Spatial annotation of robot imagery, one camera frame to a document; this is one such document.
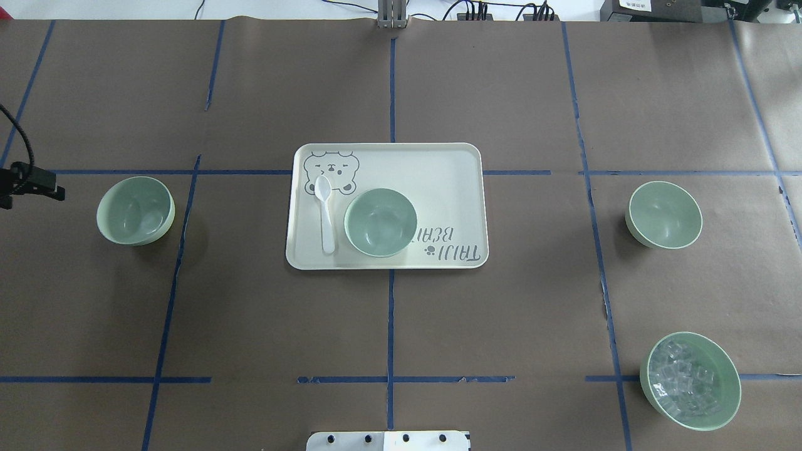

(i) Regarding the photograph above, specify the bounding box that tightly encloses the green bowl on tray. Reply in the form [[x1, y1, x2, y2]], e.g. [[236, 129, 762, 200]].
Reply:
[[344, 188, 418, 259]]

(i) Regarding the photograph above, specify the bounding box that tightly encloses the cream bear tray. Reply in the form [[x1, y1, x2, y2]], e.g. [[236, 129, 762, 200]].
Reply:
[[284, 143, 489, 269]]

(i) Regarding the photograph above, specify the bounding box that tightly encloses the white plastic spoon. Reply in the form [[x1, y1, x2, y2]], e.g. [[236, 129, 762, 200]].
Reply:
[[314, 175, 336, 255]]

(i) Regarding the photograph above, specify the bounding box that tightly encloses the green bowl with ice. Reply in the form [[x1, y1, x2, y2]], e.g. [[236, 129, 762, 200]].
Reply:
[[639, 331, 742, 432]]

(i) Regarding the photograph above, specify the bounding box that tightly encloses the aluminium frame post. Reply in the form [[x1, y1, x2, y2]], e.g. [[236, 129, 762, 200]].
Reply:
[[377, 0, 409, 29]]

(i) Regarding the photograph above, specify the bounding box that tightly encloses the white pedestal column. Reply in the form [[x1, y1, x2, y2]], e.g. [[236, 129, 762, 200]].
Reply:
[[306, 429, 472, 450]]

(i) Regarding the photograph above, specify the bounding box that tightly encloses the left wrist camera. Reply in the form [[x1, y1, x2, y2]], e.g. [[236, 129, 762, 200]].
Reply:
[[1, 162, 66, 209]]

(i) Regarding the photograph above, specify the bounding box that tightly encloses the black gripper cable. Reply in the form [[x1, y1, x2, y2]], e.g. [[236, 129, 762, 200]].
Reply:
[[0, 104, 36, 170]]

